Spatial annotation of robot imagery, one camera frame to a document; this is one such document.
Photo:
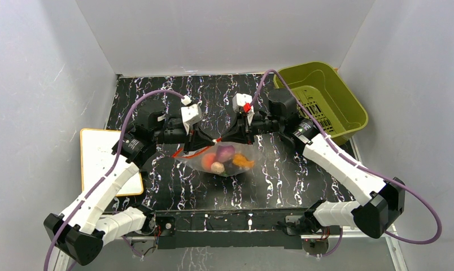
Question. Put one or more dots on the orange peach fruit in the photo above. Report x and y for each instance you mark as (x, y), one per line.
(207, 160)

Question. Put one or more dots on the magenta purple food piece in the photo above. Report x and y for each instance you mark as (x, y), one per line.
(225, 152)

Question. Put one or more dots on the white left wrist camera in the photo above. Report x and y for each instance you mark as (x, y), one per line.
(191, 112)

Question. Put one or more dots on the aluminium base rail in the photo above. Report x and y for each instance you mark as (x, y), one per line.
(227, 228)

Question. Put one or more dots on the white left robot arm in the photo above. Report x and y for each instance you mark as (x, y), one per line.
(80, 231)

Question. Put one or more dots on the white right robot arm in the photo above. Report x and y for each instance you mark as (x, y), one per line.
(377, 203)

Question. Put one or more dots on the white board orange rim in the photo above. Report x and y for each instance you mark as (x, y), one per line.
(97, 158)

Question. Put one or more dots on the clear zip bag red zipper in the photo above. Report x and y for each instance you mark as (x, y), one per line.
(192, 159)

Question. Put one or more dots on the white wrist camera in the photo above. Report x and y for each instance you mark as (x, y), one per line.
(191, 112)
(242, 104)

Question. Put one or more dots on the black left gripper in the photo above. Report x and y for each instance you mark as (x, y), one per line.
(195, 138)

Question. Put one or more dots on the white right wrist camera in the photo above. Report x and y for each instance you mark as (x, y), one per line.
(242, 104)

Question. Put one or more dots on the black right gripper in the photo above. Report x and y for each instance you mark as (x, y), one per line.
(242, 131)

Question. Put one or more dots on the yellow orange food piece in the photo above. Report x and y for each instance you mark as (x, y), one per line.
(241, 161)

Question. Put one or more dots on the olive green plastic basket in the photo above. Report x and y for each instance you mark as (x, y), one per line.
(326, 97)

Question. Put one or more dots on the beige walnut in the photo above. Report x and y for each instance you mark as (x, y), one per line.
(217, 168)

